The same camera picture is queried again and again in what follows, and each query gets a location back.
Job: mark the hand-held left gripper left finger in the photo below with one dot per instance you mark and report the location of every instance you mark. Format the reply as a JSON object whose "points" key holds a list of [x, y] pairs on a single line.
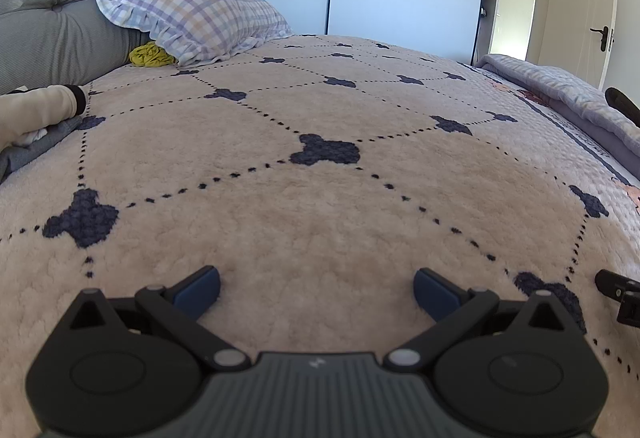
{"points": [[197, 290]]}

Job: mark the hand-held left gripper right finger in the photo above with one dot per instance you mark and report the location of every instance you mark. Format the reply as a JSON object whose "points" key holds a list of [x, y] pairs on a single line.
{"points": [[435, 290]]}

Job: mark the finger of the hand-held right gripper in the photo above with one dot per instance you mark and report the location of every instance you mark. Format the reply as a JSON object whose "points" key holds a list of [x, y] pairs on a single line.
{"points": [[631, 310], [615, 283]]}

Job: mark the cream cat-print sweatshirt black sleeves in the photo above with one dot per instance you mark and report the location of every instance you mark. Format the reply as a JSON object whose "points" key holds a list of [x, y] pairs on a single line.
{"points": [[35, 111]]}

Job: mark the dark brown garment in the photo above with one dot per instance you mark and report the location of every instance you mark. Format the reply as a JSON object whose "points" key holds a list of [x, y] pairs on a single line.
{"points": [[625, 103]]}

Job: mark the folded lavender quilt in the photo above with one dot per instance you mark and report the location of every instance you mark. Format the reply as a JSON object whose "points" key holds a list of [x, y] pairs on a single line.
{"points": [[550, 78]]}

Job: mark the grey garment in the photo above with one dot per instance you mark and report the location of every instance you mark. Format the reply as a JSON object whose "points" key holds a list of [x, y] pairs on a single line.
{"points": [[30, 156]]}

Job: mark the white garment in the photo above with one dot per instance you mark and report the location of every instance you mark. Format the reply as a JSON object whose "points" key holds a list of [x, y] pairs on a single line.
{"points": [[35, 137]]}

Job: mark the yellow cloth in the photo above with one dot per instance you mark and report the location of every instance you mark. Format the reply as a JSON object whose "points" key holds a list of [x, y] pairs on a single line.
{"points": [[150, 56]]}

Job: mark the plaid pillow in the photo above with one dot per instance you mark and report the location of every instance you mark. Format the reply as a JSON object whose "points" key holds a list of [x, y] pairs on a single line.
{"points": [[200, 13]]}

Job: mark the grey padded headboard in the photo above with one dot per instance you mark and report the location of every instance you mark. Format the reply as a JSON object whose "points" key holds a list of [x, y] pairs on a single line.
{"points": [[60, 18]]}

